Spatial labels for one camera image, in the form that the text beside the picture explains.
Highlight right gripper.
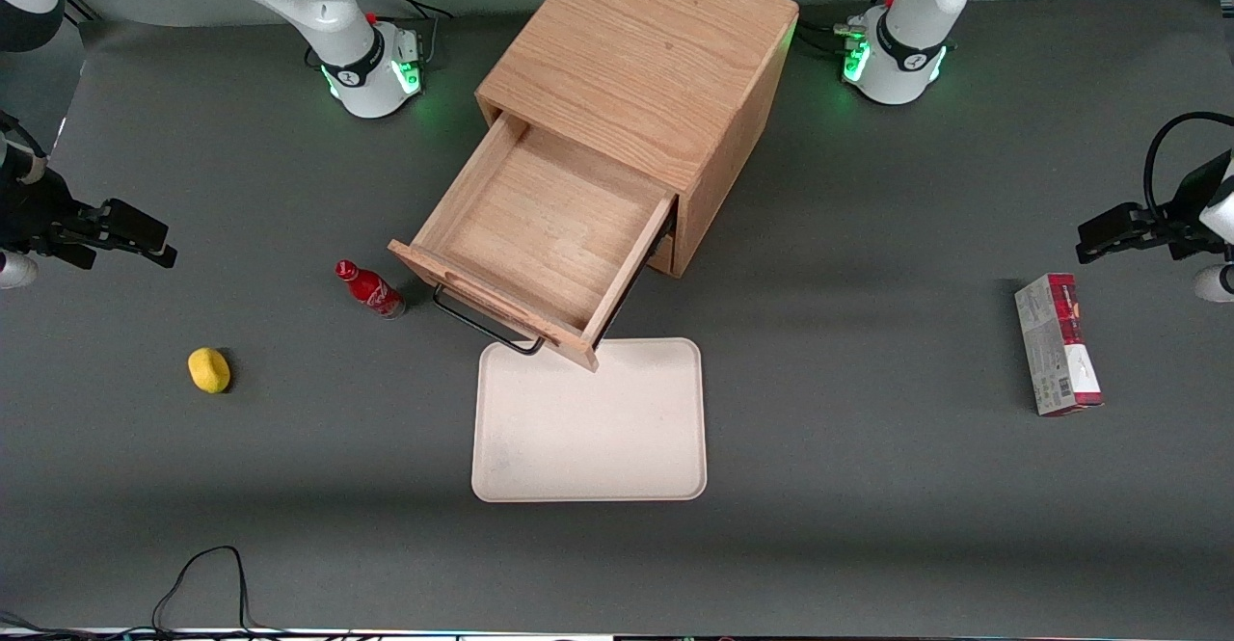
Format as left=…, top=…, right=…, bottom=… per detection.
left=0, top=164, right=178, bottom=272

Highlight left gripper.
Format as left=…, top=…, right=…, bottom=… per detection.
left=1076, top=152, right=1231, bottom=265

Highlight wooden drawer cabinet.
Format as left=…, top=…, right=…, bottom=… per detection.
left=475, top=0, right=800, bottom=279

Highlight grey and red carton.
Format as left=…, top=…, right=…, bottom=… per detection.
left=1014, top=273, right=1104, bottom=417

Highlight yellow lemon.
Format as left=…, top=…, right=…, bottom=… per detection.
left=187, top=347, right=232, bottom=394

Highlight red cola bottle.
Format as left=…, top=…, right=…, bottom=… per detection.
left=335, top=259, right=407, bottom=320

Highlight cream rectangular tray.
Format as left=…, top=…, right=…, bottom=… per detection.
left=471, top=337, right=708, bottom=503

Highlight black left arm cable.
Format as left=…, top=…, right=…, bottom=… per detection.
left=1143, top=111, right=1234, bottom=223

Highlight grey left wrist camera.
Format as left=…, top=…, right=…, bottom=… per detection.
left=1193, top=263, right=1234, bottom=304

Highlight black looped table cable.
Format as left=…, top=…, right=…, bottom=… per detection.
left=152, top=546, right=254, bottom=637

